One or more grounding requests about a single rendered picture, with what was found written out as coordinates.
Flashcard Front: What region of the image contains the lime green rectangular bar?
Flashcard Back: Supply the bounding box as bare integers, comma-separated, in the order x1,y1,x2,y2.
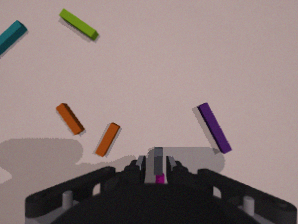
59,9,99,41

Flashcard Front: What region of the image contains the orange rod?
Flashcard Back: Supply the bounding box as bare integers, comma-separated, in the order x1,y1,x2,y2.
56,103,85,135
95,123,121,157

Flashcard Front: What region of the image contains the purple rod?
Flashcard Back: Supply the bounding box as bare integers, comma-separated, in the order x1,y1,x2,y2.
197,103,232,154

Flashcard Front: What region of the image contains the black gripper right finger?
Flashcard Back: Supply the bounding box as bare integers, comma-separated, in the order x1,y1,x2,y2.
166,156,297,224

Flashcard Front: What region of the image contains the magenta rod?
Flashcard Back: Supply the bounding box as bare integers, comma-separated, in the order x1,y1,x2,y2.
156,173,164,183

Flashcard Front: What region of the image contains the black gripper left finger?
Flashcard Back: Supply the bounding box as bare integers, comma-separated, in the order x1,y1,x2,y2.
25,155,146,224

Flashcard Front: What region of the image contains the turquoise rod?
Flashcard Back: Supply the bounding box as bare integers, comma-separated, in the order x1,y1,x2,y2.
0,20,28,55

